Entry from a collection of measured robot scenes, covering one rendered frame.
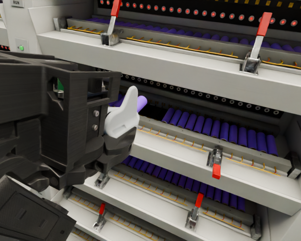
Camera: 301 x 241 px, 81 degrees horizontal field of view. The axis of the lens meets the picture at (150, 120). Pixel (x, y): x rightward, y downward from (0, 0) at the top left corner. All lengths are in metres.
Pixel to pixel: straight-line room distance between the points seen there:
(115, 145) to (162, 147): 0.25
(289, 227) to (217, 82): 0.30
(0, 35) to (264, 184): 0.69
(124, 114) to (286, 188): 0.34
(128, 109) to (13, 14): 0.43
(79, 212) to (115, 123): 0.59
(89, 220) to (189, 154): 0.45
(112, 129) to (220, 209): 0.41
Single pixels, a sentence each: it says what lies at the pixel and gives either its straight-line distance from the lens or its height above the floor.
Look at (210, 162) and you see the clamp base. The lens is 0.38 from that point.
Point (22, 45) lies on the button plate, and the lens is 0.55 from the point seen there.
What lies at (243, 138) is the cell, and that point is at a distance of 0.45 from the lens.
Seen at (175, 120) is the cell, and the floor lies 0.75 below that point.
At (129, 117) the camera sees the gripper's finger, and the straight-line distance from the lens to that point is 0.20.
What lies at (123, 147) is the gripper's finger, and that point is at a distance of 0.15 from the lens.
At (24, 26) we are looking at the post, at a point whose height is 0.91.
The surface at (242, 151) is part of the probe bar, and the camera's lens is 0.41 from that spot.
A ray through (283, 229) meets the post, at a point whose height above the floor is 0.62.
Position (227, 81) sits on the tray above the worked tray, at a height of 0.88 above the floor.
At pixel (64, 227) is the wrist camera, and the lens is 0.19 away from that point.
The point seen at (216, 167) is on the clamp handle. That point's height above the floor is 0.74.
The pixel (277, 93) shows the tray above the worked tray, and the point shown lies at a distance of 0.34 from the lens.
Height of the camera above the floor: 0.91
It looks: 23 degrees down
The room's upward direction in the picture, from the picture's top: 10 degrees clockwise
